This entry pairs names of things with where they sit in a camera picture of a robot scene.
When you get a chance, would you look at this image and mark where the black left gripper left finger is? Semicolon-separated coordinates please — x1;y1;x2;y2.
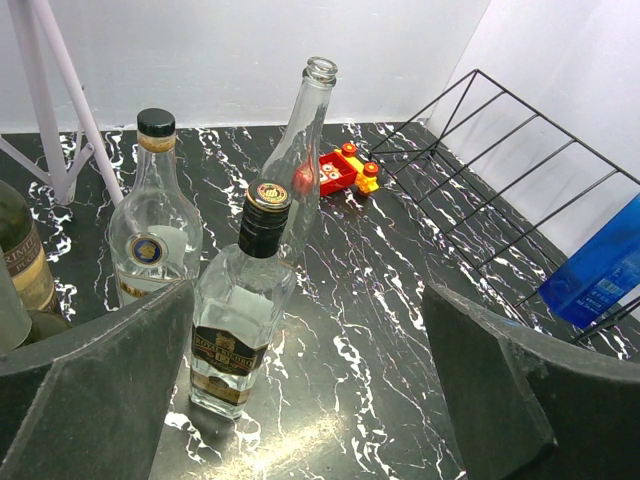
1;280;194;479

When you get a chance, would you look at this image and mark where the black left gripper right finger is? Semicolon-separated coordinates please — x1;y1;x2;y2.
422;283;639;479

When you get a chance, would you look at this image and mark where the blue rectangular bottle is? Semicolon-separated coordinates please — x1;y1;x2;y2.
538;197;639;328

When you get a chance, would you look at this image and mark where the clear corked glass bottle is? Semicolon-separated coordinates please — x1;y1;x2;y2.
108;108;203;307

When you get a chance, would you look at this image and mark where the dark green wine bottle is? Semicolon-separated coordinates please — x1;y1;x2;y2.
1;181;61;314

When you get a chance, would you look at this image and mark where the clear square liquor bottle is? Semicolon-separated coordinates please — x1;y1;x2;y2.
190;178;296;419

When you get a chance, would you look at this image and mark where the clear tall glass bottle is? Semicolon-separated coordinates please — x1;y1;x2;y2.
261;56;338;266

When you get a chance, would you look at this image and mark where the lilac music stand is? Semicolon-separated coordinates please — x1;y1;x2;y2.
0;0;125;207

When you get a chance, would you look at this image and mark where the red yellow toy block car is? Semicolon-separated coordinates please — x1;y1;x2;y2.
317;142;379;196

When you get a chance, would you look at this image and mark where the black wire wine rack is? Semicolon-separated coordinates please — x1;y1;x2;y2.
367;69;639;351

